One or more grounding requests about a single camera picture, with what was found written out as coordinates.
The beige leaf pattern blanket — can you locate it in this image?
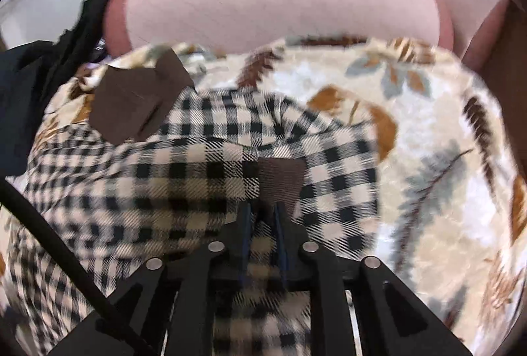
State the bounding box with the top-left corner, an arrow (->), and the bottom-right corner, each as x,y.
55,37 -> 526,355

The black clothing pile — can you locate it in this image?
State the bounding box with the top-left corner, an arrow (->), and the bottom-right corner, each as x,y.
0,0 -> 109,177

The black beige checkered shirt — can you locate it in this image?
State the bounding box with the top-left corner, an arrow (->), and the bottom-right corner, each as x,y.
7,51 -> 382,356

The black cable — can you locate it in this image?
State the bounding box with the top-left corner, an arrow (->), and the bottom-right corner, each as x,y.
0,178 -> 115,319

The large pink pillow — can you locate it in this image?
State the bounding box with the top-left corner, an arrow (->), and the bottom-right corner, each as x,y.
104,0 -> 454,57

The small pink pillow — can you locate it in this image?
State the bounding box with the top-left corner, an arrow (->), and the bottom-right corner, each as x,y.
436,0 -> 509,71

